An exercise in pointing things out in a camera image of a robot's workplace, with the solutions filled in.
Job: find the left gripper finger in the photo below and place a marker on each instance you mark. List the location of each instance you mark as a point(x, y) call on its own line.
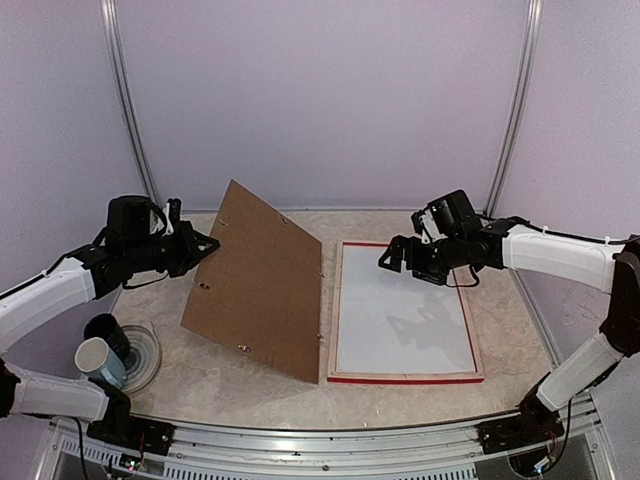
point(200, 252)
point(205, 241)

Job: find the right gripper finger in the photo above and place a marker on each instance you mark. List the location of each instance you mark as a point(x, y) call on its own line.
point(395, 261)
point(399, 247)

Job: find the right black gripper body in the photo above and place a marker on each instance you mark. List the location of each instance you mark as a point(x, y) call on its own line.
point(433, 265)

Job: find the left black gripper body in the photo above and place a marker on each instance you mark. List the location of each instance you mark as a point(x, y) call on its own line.
point(175, 255)

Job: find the white mat board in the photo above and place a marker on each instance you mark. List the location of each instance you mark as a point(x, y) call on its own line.
point(400, 315)

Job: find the brown backing board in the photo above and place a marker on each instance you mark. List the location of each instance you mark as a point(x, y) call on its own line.
point(259, 294)

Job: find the red wooden picture frame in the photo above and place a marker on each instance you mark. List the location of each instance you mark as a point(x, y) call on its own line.
point(332, 350)

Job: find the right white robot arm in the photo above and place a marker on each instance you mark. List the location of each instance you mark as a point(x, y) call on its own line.
point(610, 266)

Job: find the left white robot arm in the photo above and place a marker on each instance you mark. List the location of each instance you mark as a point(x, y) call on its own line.
point(68, 283)

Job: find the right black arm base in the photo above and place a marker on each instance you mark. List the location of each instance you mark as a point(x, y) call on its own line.
point(533, 423)

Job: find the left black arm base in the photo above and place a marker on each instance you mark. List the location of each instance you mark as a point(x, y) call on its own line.
point(134, 433)

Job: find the clear tape roll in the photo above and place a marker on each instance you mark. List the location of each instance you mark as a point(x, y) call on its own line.
point(144, 359)

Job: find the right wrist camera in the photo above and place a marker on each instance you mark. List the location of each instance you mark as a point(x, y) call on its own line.
point(420, 221)

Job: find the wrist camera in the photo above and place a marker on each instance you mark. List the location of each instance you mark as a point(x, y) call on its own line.
point(171, 211)
point(420, 221)

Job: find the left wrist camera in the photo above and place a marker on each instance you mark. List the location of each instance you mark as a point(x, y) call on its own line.
point(171, 211)

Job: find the front aluminium rail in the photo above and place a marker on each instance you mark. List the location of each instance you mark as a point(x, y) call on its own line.
point(449, 450)

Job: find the left aluminium post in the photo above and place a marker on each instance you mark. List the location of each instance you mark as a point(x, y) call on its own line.
point(115, 47)

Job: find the aluminium post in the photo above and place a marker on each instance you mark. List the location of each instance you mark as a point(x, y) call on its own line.
point(517, 106)
point(115, 47)

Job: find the right aluminium post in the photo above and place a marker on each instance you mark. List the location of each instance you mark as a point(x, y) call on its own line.
point(517, 106)

